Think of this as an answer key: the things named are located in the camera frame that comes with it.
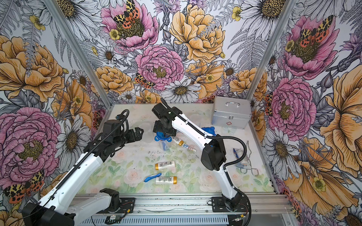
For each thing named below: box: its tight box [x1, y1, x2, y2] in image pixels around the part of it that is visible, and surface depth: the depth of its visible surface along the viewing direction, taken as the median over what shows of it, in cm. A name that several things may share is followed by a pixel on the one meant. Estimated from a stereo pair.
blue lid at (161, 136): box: [154, 131, 173, 143], surface depth 85 cm
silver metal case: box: [211, 96, 252, 130], surface depth 101 cm
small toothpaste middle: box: [182, 143, 198, 153], surface depth 97 cm
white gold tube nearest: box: [155, 176, 178, 185], surface depth 83 cm
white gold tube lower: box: [155, 160, 176, 171], surface depth 88 cm
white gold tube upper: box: [172, 137, 185, 146], surface depth 99 cm
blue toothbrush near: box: [143, 172, 162, 183], surface depth 85 cm
